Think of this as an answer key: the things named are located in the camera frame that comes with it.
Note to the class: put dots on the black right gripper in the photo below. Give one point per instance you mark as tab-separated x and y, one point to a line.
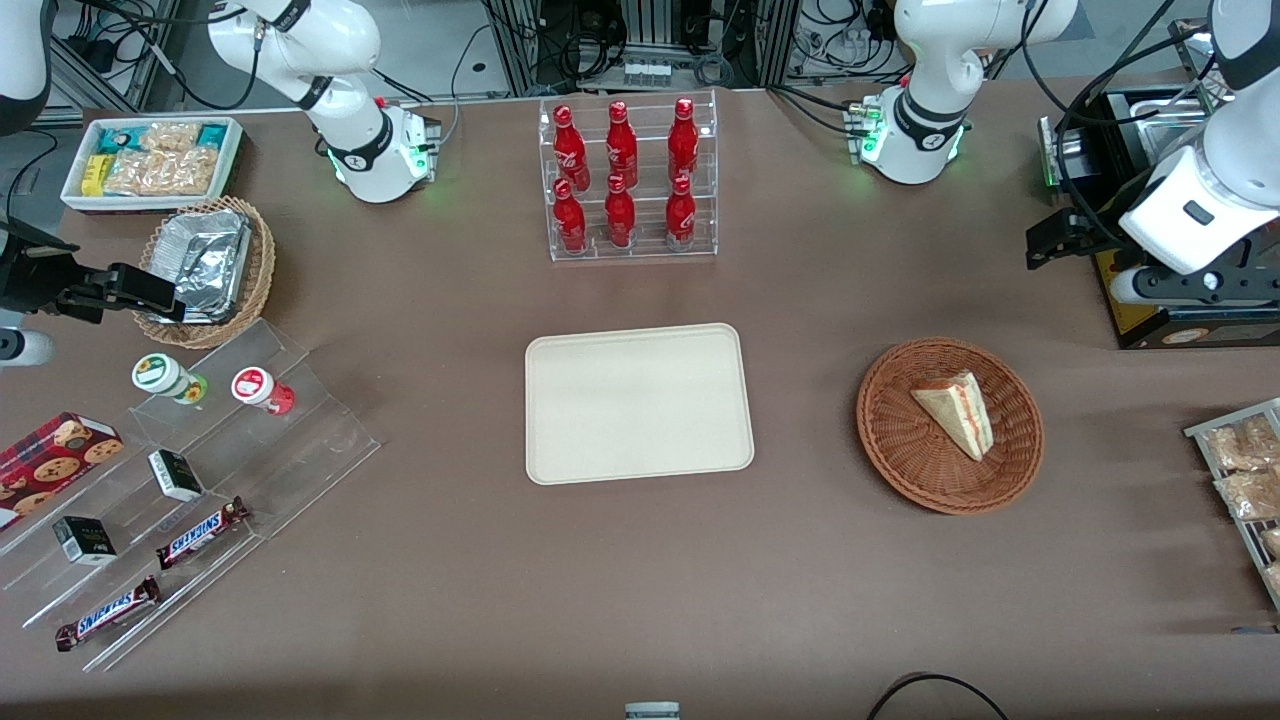
30	282

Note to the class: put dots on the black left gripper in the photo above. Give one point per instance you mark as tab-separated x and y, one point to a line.
1096	233

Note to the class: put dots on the triangular sandwich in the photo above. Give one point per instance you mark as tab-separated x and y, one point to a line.
958	410

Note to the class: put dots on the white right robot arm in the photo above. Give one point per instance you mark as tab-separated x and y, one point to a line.
335	45

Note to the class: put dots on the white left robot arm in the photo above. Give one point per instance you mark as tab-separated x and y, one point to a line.
925	70

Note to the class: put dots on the aluminium foil tray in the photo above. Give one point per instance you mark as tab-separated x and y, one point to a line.
205	260

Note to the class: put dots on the light wicker basket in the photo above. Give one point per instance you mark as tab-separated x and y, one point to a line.
262	270

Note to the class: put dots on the brown wicker basket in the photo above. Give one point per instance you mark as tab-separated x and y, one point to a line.
900	440

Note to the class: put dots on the beige plastic tray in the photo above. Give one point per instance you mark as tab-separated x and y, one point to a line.
640	405

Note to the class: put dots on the green lidded cup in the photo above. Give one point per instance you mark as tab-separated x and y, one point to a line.
160	375

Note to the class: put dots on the large clear cracker bag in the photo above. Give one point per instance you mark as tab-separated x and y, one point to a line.
165	172

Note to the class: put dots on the black food warmer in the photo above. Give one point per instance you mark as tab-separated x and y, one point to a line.
1150	322

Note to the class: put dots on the yellow snack pack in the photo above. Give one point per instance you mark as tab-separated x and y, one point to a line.
95	175

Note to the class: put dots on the red lidded cup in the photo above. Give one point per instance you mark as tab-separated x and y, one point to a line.
255	387

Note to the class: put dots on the white snack bin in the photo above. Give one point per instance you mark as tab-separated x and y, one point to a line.
75	185

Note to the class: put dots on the teal snack pack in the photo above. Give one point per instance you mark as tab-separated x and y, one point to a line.
212	136
120	140

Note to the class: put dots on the small clear cracker bag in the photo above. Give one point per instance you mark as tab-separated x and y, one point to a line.
170	136

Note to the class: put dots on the small black box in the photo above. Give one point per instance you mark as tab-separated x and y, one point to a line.
85	540
175	475

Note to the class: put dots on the red cookie box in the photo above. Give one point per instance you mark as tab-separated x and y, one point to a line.
50	460

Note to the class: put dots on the clear acrylic stepped display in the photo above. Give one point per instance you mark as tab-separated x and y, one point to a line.
300	440

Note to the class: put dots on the snickers bar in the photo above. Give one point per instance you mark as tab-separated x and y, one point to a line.
105	614
200	534

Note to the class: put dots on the clear bag of snacks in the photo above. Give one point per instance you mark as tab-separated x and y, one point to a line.
1245	445
1272	543
1274	580
1250	495

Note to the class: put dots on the red cola bottle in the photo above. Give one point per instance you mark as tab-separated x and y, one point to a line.
621	145
681	215
620	215
568	150
683	140
569	220

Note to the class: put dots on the clear acrylic bottle rack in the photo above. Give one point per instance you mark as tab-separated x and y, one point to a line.
645	250

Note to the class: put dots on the white power strip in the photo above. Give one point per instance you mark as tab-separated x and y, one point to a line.
645	73

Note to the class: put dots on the grey device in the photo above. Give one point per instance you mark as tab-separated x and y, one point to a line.
652	711

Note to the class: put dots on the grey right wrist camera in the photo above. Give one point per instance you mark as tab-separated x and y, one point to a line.
25	347

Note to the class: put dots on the aluminium frame rack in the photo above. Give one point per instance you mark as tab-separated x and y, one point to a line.
655	25

